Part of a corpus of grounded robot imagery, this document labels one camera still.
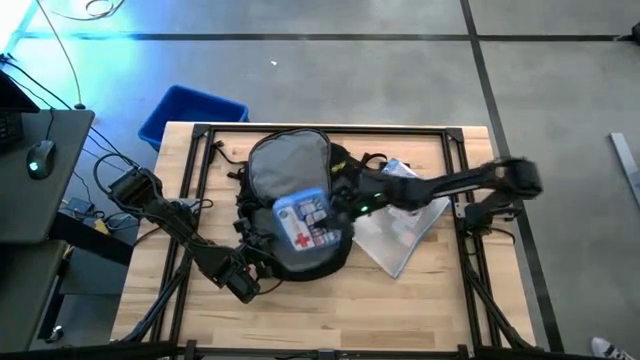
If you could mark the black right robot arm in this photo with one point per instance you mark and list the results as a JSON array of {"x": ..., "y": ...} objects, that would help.
[{"x": 450, "y": 185}]

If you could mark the black desk foot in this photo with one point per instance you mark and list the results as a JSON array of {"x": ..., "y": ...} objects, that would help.
[{"x": 90, "y": 240}]

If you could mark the blue plastic bin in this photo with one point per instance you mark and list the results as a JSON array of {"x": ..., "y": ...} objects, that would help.
[{"x": 190, "y": 107}]

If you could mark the grey metal bar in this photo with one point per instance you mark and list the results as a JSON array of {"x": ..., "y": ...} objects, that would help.
[{"x": 625, "y": 160}]

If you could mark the black floor object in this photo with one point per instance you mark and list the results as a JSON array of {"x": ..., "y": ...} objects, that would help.
[{"x": 636, "y": 32}]

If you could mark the person's shoe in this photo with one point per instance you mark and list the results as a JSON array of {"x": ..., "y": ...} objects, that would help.
[{"x": 607, "y": 348}]

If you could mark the black computer mouse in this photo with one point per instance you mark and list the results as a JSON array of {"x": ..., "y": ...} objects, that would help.
[{"x": 41, "y": 157}]

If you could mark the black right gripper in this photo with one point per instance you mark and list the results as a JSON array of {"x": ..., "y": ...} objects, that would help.
[{"x": 352, "y": 195}]

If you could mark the dark grey desk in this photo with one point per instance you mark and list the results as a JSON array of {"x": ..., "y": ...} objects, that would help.
[
  {"x": 30, "y": 210},
  {"x": 25, "y": 295}
]

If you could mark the black aluminium rig frame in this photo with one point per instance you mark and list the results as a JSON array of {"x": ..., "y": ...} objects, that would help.
[{"x": 425, "y": 131}]

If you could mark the clear blue-trimmed zip pouch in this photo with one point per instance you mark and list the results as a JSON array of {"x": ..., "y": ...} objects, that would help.
[{"x": 395, "y": 235}]

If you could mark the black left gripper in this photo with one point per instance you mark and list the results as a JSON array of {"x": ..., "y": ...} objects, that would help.
[{"x": 237, "y": 277}]

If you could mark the black laptop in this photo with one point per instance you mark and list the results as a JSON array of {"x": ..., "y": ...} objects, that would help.
[{"x": 15, "y": 100}]

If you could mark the black power adapter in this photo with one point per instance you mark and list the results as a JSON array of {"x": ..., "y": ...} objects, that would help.
[{"x": 79, "y": 206}]

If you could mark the black caster wheel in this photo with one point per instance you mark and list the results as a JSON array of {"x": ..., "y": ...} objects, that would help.
[{"x": 56, "y": 334}]

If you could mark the black and grey backpack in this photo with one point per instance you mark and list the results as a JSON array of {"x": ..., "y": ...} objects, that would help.
[{"x": 287, "y": 165}]

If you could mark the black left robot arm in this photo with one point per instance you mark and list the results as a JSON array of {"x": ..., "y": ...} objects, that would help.
[{"x": 170, "y": 215}]

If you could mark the blue first aid kit box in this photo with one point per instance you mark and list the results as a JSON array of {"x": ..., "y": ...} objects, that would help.
[{"x": 305, "y": 225}]

